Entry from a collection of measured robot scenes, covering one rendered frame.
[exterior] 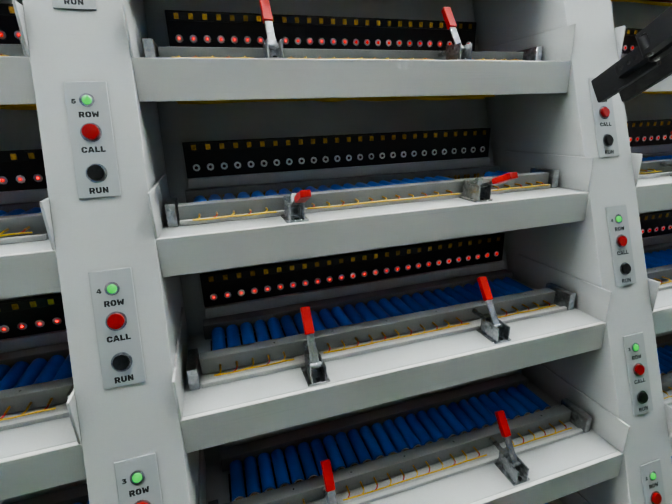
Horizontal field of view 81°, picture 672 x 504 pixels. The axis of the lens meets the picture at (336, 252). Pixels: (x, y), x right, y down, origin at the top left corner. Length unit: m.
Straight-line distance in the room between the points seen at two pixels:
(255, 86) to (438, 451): 0.56
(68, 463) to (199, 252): 0.25
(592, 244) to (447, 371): 0.31
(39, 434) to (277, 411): 0.25
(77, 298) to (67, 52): 0.26
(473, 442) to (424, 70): 0.54
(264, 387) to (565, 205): 0.50
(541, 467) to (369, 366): 0.31
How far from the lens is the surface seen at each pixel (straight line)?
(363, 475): 0.63
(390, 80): 0.57
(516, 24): 0.85
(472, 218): 0.58
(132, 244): 0.47
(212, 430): 0.51
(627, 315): 0.76
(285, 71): 0.53
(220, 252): 0.47
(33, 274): 0.51
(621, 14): 1.23
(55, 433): 0.55
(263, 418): 0.51
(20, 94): 0.55
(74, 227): 0.49
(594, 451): 0.78
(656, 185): 0.82
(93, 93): 0.51
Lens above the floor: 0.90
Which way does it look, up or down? level
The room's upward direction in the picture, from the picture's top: 8 degrees counter-clockwise
